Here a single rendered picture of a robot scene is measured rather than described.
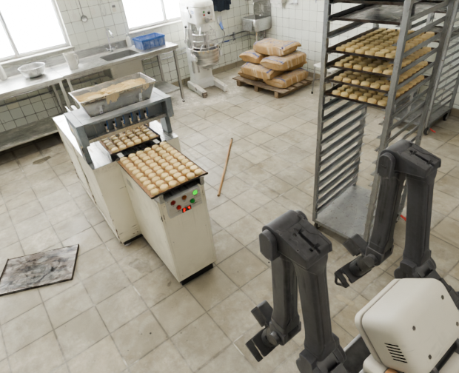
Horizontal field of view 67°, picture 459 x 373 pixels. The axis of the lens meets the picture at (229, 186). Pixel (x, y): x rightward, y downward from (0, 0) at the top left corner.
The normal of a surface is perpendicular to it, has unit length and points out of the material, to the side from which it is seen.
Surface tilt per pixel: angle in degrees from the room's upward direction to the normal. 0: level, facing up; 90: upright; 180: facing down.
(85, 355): 0
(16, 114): 90
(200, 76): 90
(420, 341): 47
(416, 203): 90
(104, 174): 90
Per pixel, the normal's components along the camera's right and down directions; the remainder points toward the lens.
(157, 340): -0.10, -0.81
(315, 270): 0.58, 0.29
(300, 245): 0.04, -0.69
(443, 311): 0.38, -0.24
